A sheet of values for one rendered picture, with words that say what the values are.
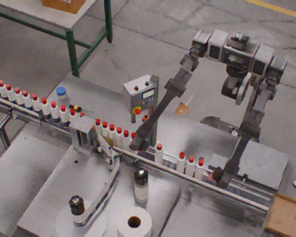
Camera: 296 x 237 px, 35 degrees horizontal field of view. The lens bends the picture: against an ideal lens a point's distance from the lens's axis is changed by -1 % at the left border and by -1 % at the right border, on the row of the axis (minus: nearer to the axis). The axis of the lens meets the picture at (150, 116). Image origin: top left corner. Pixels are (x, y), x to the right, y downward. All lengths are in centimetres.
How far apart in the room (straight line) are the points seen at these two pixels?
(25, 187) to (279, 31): 347
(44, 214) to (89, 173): 39
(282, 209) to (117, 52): 268
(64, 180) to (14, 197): 34
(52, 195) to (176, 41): 269
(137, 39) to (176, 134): 207
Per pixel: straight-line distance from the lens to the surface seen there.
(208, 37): 300
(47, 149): 330
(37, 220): 298
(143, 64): 492
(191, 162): 293
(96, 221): 291
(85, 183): 306
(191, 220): 299
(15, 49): 525
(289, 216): 311
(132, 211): 278
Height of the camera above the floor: 351
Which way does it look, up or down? 52 degrees down
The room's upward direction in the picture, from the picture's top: 1 degrees clockwise
